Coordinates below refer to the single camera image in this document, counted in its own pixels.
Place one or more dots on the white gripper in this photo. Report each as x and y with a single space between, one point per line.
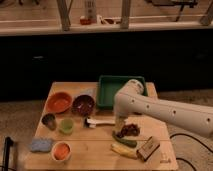
119 123

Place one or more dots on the white dish brush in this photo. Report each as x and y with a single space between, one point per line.
92 123

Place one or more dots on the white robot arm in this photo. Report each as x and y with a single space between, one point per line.
194 118

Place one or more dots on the green pepper toy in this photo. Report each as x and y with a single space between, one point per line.
129 143

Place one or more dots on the yellow corn toy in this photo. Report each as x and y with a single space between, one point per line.
123 151

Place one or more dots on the green plastic tray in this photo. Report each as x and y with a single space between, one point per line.
108 85

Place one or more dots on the dark purple bowl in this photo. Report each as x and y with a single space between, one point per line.
83 105

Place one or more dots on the green cup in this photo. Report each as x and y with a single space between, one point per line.
66 126

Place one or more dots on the white bowl orange inside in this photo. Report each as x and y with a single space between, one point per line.
61 152

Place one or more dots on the metal cup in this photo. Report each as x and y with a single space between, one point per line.
49 121

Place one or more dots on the blue sponge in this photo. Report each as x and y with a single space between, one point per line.
41 145

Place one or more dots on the black post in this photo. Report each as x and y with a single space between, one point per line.
8 143

